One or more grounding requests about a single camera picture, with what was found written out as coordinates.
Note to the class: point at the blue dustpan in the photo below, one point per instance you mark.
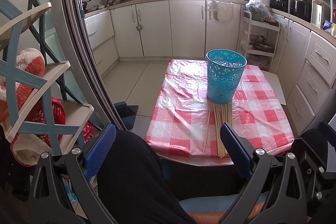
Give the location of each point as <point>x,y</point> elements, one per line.
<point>127,113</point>

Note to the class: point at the plastic bag of vegetables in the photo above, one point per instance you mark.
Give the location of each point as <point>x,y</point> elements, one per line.
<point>258,10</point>

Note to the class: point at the white hanging trash bin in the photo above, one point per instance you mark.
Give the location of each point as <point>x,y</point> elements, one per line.
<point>222,11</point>

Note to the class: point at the white kettle appliance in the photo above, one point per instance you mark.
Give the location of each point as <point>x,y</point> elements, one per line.
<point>320,11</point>

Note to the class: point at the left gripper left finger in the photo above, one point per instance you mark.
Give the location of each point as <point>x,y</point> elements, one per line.
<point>98,148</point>

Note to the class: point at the beige blue shelf rack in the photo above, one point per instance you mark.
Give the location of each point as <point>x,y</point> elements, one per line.
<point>28,97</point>

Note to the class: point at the white rolling storage cart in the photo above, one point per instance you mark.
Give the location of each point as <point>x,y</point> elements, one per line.
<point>258,41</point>

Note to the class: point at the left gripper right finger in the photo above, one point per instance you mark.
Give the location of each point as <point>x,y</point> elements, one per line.
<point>239,149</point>

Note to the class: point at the person black trouser leg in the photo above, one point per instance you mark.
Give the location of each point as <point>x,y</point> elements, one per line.
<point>131,186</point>

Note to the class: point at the teal perforated plastic basket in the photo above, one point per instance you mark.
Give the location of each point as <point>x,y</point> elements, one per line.
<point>224,71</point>

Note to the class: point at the red white checkered tablecloth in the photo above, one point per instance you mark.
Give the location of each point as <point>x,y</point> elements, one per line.
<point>185,124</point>

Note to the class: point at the black rice cooker pot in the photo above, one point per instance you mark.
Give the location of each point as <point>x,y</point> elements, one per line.
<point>300,9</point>

